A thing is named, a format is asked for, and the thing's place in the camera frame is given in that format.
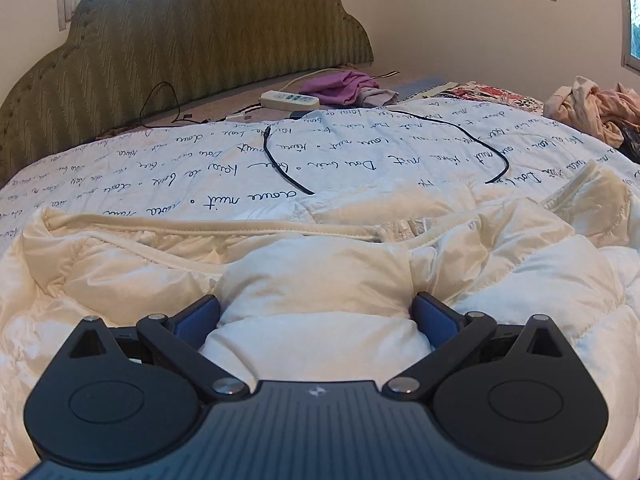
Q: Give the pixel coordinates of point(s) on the purple garment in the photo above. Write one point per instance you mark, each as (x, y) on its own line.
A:
(348, 88)

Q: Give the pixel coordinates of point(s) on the red floral cloth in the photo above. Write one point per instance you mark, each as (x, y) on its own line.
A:
(474, 91)

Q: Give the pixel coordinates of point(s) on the white puffer jacket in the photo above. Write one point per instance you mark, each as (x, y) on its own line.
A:
(319, 288)

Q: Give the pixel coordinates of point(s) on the green upholstered headboard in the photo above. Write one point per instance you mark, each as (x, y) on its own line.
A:
(127, 60)

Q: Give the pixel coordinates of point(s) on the side wall window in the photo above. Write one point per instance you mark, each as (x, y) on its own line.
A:
(631, 34)

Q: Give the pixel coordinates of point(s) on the white script-printed bedsheet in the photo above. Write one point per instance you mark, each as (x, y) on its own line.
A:
(229, 170)

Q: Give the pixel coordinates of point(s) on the peach crumpled garment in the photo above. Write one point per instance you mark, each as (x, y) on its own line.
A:
(603, 114)

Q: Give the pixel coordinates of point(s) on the white power strip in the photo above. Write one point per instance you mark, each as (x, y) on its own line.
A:
(289, 102)

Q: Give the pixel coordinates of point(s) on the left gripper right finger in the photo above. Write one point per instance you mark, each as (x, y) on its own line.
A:
(454, 339)

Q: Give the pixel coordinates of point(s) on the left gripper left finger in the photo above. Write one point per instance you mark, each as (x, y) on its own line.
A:
(175, 343)

